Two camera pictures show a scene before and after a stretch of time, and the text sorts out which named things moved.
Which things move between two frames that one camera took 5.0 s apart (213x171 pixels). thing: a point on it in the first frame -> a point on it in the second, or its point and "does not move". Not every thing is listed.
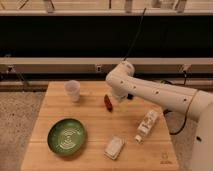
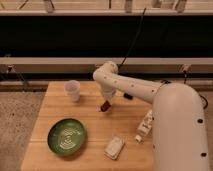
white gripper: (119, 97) -> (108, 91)
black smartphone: (130, 96) does not move
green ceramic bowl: (66, 137) does not move
